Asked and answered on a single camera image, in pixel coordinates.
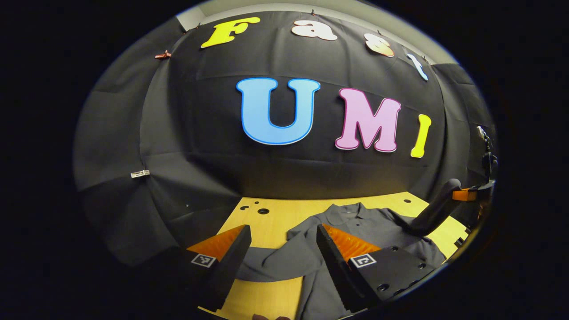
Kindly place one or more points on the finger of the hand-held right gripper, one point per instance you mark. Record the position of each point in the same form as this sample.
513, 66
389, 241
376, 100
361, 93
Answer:
438, 209

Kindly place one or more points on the small white cloth tag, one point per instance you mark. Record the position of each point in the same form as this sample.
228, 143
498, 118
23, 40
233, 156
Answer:
140, 174

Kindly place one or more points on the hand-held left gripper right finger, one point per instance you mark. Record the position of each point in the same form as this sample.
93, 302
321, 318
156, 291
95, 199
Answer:
335, 266

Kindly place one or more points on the grey polo shirt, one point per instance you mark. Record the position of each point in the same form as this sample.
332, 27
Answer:
351, 218

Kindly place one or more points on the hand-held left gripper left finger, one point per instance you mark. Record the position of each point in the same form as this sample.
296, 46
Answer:
231, 266

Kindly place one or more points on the black backdrop cloth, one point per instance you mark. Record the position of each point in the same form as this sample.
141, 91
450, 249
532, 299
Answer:
222, 178

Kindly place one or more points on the reddish spring clip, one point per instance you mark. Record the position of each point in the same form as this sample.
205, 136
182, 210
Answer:
163, 55

